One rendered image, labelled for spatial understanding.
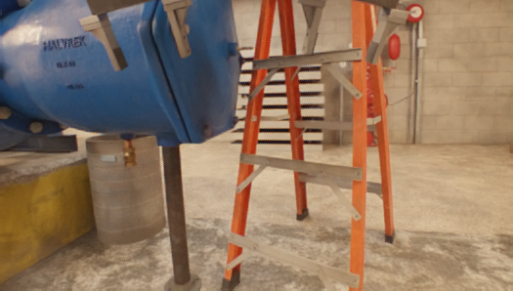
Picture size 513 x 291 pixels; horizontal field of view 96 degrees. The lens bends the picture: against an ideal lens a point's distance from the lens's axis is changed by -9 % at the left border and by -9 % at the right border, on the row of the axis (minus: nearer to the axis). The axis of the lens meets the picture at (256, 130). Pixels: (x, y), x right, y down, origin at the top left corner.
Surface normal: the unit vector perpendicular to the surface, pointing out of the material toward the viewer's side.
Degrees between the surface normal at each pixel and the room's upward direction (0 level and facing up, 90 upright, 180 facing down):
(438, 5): 90
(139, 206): 90
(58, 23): 79
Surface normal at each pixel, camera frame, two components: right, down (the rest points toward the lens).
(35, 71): -0.27, 0.35
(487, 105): -0.21, 0.13
